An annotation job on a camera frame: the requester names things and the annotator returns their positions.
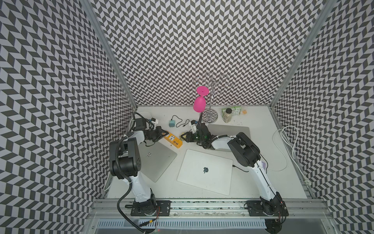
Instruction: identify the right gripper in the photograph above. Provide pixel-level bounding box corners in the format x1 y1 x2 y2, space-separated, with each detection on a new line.
180 131 204 142

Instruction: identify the black teal charger cable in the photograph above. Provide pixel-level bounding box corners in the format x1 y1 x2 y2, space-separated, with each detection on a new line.
170 114 191 128

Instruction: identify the teal charger adapter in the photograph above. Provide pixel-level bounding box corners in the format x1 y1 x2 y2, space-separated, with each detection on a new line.
168 120 176 127

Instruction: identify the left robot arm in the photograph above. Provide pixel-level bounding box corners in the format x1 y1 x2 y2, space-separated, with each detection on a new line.
109 112 171 216

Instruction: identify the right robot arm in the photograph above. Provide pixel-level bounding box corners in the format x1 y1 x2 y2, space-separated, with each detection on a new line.
181 122 289 218

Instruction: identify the left silver laptop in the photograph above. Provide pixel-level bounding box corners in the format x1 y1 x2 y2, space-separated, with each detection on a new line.
138 142 177 182

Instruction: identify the rear grey laptop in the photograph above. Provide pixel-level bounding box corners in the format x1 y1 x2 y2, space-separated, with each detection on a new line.
207 124 251 152

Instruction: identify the centre white laptop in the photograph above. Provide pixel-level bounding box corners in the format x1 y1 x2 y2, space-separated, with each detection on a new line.
177 149 233 196

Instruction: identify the orange power strip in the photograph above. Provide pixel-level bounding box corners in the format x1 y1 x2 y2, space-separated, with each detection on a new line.
164 133 183 149

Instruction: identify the chrome glass holder stand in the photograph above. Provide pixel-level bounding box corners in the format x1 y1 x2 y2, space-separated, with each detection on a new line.
196 72 229 123

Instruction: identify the pink wine glass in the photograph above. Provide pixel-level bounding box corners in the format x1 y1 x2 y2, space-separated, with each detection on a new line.
193 86 209 113

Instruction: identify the small glass bottle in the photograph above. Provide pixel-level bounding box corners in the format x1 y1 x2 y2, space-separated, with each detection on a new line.
223 108 232 123

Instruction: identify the green packet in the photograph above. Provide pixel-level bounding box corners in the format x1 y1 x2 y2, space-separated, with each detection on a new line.
221 106 242 117

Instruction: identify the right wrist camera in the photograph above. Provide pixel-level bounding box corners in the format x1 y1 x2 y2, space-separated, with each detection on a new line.
190 112 203 134

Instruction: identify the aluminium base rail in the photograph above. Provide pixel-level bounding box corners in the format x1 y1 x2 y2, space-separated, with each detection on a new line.
87 199 333 219

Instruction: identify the white cable right side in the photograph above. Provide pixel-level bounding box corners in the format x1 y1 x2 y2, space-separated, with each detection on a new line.
265 125 312 186

